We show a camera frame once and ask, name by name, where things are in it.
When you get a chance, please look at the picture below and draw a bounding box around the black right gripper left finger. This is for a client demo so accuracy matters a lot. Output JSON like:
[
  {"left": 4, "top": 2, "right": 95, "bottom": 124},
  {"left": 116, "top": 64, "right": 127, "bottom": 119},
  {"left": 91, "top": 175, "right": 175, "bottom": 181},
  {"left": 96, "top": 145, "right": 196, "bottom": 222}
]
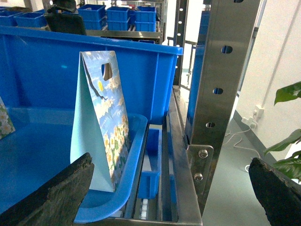
[{"left": 0, "top": 153, "right": 95, "bottom": 226}]

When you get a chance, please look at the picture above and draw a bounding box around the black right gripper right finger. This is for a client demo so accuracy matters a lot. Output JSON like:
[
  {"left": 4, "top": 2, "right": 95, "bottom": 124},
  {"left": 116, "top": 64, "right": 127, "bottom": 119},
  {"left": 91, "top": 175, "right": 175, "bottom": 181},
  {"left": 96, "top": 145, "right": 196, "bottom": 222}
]
[{"left": 248, "top": 157, "right": 301, "bottom": 226}]

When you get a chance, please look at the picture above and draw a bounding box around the blue flower gift bag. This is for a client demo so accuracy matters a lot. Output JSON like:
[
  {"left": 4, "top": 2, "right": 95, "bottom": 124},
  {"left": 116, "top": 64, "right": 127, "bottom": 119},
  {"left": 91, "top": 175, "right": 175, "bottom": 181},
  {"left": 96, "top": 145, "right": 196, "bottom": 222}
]
[{"left": 70, "top": 51, "right": 130, "bottom": 192}]

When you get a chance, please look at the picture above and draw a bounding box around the green potted plant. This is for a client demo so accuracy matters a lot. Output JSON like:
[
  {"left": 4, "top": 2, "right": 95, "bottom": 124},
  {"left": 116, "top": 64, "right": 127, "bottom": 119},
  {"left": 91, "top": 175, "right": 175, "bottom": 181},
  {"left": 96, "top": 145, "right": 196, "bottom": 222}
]
[{"left": 264, "top": 82, "right": 301, "bottom": 180}]

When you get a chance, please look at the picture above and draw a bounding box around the blue plastic tray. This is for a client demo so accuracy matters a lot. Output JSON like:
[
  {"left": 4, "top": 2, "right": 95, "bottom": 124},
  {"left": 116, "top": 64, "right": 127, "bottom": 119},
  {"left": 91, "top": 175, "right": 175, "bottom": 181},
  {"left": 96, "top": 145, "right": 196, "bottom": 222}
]
[{"left": 0, "top": 107, "right": 148, "bottom": 224}]

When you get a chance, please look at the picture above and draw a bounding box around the large blue plastic crate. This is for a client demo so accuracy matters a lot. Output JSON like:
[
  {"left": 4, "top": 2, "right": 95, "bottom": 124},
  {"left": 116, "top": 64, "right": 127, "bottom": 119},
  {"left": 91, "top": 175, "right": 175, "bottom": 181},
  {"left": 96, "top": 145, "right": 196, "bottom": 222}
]
[{"left": 0, "top": 26, "right": 183, "bottom": 125}]

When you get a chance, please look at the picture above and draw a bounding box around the stainless steel rack upright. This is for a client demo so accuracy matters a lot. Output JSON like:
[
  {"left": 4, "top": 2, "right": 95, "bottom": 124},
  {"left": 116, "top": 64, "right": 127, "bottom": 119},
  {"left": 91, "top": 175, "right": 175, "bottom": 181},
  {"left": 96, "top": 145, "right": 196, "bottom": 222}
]
[{"left": 185, "top": 0, "right": 260, "bottom": 211}]

